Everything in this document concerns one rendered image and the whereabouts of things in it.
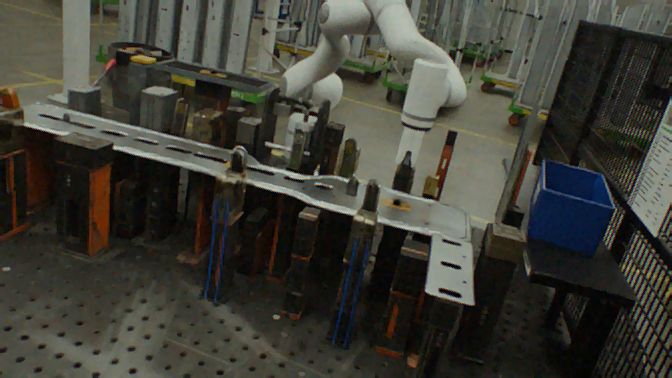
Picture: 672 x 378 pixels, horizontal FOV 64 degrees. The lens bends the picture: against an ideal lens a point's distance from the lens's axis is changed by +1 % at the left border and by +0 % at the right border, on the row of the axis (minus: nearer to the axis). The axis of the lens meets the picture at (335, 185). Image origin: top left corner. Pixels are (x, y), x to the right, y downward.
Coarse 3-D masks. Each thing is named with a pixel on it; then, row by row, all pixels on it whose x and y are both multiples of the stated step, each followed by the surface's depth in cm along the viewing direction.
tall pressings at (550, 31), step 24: (552, 0) 729; (576, 0) 713; (600, 0) 721; (552, 24) 735; (576, 24) 723; (624, 24) 718; (648, 24) 705; (552, 48) 736; (648, 48) 714; (528, 72) 756; (552, 72) 743; (600, 72) 758; (528, 96) 766; (552, 96) 753
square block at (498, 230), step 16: (496, 224) 130; (496, 240) 125; (512, 240) 124; (496, 256) 126; (512, 256) 125; (480, 272) 130; (496, 272) 127; (512, 272) 127; (480, 288) 130; (496, 288) 129; (480, 304) 131; (496, 304) 130; (464, 320) 136; (480, 320) 132; (496, 320) 131; (464, 336) 135; (480, 336) 134; (464, 352) 138; (480, 352) 135
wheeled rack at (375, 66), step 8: (280, 48) 897; (288, 48) 892; (304, 48) 894; (312, 48) 913; (376, 56) 849; (344, 64) 867; (352, 64) 862; (360, 64) 863; (368, 64) 864; (376, 64) 871; (384, 64) 912; (368, 72) 864; (376, 72) 937; (368, 80) 874
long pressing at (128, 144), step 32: (32, 128) 151; (64, 128) 153; (96, 128) 158; (128, 128) 163; (160, 160) 146; (192, 160) 148; (224, 160) 154; (256, 160) 157; (288, 192) 141; (320, 192) 144; (384, 192) 152; (384, 224) 135; (416, 224) 136; (448, 224) 139
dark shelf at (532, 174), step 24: (504, 168) 189; (528, 168) 192; (528, 192) 166; (528, 216) 147; (528, 240) 132; (528, 264) 121; (552, 264) 121; (576, 264) 124; (600, 264) 126; (576, 288) 116; (600, 288) 115; (624, 288) 117
